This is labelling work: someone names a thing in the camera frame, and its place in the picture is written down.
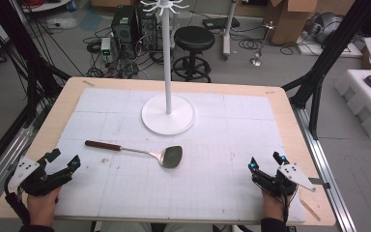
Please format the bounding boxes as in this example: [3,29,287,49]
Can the black round stool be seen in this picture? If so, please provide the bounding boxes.
[172,25,216,84]

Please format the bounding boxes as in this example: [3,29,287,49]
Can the white stand post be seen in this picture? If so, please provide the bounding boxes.
[221,0,239,61]

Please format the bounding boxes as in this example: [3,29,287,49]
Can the black frame strut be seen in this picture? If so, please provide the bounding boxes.
[281,0,371,140]
[0,0,72,130]

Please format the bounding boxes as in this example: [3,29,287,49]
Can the white foam block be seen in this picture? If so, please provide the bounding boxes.
[333,69,371,139]

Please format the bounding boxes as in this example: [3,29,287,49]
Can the black table clip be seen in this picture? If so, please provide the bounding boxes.
[308,177,331,189]

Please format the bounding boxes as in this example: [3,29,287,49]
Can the aluminium rail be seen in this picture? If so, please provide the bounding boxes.
[290,105,357,232]
[0,125,37,212]

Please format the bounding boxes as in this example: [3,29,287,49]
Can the bundle of floor cables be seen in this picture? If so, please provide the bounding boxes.
[82,26,176,80]

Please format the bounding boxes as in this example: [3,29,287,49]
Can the small grey power box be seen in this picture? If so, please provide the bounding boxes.
[100,37,112,63]

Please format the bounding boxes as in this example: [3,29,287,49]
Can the small metal stand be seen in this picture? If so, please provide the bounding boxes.
[249,20,277,68]

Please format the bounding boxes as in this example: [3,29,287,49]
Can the strip of tape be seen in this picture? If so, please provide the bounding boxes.
[300,199,322,222]

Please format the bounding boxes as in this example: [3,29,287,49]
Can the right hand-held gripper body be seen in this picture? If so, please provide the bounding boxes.
[254,162,318,198]

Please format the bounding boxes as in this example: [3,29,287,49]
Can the cardboard box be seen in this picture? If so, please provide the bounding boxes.
[263,0,321,46]

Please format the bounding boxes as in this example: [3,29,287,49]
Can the person's right hand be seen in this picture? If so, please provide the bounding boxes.
[261,189,294,224]

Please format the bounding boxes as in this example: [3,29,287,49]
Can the person's left hand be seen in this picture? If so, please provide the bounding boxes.
[26,186,62,228]

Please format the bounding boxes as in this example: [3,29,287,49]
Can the white hook rack stand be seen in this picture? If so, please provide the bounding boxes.
[139,0,197,136]

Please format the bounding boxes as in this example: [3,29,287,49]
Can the black computer tower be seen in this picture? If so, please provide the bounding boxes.
[110,5,140,60]
[137,6,159,52]

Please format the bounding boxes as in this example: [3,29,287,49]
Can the metal spatula with wooden handle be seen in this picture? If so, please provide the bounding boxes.
[84,139,184,170]

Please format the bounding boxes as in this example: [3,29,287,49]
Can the white grid mat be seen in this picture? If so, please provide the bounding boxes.
[53,87,307,224]

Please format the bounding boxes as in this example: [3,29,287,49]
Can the coiled black cable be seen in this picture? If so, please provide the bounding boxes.
[237,33,266,51]

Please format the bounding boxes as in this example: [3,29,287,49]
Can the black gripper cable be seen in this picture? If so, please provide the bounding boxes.
[281,192,299,232]
[4,175,31,227]

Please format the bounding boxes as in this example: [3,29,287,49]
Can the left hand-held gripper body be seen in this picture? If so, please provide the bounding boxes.
[7,156,75,197]

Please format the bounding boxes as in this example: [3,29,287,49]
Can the flat black device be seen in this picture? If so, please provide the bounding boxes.
[202,15,242,31]

